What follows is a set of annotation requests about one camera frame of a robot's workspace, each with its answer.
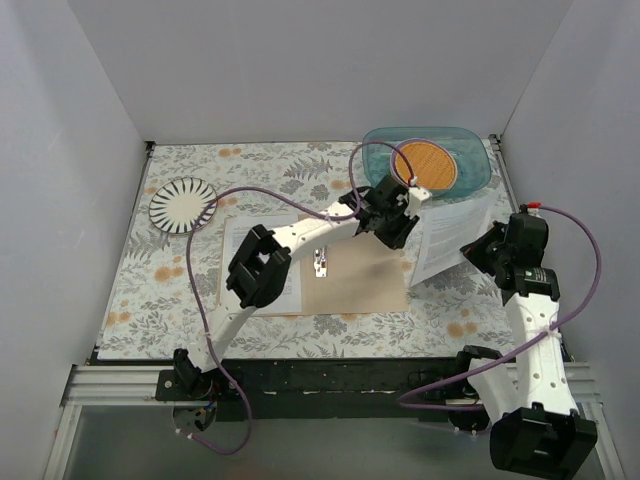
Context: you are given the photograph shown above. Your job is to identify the printed paper sheet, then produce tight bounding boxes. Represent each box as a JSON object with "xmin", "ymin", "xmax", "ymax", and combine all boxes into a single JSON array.
[
  {"xmin": 410, "ymin": 196, "xmax": 495, "ymax": 287},
  {"xmin": 219, "ymin": 214, "xmax": 302, "ymax": 317}
]

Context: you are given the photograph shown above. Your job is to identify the brown cardboard folder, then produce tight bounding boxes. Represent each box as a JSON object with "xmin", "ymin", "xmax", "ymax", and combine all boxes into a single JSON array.
[{"xmin": 216, "ymin": 217, "xmax": 408, "ymax": 316}]

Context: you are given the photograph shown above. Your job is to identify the metal folder clip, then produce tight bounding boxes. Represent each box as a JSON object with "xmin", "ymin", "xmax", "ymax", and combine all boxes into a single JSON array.
[{"xmin": 313, "ymin": 246, "xmax": 328, "ymax": 278}]

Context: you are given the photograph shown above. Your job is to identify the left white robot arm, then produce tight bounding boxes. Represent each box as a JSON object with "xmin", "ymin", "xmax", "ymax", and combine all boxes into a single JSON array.
[{"xmin": 173, "ymin": 175, "xmax": 431, "ymax": 400}]

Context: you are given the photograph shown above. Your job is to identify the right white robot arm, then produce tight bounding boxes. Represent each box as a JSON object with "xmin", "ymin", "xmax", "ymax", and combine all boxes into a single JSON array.
[{"xmin": 452, "ymin": 205, "xmax": 598, "ymax": 479}]

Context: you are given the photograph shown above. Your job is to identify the orange woven round plate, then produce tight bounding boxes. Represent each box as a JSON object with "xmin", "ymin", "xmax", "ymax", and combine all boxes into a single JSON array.
[{"xmin": 390, "ymin": 139, "xmax": 458, "ymax": 193}]

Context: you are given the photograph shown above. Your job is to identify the floral table mat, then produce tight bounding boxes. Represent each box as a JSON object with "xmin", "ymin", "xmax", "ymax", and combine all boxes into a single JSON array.
[{"xmin": 97, "ymin": 142, "xmax": 514, "ymax": 361}]

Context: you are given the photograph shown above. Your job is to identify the teal plastic container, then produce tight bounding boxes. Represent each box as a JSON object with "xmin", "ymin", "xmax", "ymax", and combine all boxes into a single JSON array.
[{"xmin": 362, "ymin": 127, "xmax": 491, "ymax": 198}]

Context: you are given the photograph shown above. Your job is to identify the blue striped white plate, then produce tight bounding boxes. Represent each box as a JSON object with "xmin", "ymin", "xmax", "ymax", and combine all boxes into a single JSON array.
[{"xmin": 149, "ymin": 177, "xmax": 217, "ymax": 235}]

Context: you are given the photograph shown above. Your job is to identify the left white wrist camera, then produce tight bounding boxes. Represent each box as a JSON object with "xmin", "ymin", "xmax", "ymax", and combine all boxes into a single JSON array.
[{"xmin": 405, "ymin": 186, "xmax": 432, "ymax": 218}]

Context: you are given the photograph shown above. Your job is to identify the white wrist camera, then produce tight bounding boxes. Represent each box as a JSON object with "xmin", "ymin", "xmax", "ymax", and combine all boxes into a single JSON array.
[
  {"xmin": 405, "ymin": 186, "xmax": 432, "ymax": 218},
  {"xmin": 519, "ymin": 202, "xmax": 541, "ymax": 215}
]

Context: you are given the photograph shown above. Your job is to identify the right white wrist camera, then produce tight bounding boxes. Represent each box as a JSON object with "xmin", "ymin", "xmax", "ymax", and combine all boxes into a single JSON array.
[{"xmin": 519, "ymin": 202, "xmax": 541, "ymax": 215}]

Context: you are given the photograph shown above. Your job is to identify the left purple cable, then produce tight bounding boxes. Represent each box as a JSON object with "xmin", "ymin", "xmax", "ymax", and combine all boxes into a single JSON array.
[{"xmin": 174, "ymin": 140, "xmax": 421, "ymax": 455}]

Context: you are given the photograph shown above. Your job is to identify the purple cable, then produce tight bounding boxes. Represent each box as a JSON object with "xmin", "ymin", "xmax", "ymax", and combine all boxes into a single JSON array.
[
  {"xmin": 396, "ymin": 202, "xmax": 602, "ymax": 411},
  {"xmin": 174, "ymin": 140, "xmax": 421, "ymax": 455}
]

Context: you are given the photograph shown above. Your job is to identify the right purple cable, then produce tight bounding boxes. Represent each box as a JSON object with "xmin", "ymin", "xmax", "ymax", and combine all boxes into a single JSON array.
[{"xmin": 396, "ymin": 202, "xmax": 602, "ymax": 411}]

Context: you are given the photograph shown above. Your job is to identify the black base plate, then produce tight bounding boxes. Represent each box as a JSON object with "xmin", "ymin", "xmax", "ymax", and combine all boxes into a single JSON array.
[{"xmin": 89, "ymin": 349, "xmax": 501, "ymax": 424}]

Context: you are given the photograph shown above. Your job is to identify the aluminium frame rail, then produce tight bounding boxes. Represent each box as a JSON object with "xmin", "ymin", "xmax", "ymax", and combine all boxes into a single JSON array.
[{"xmin": 61, "ymin": 365, "xmax": 164, "ymax": 407}]

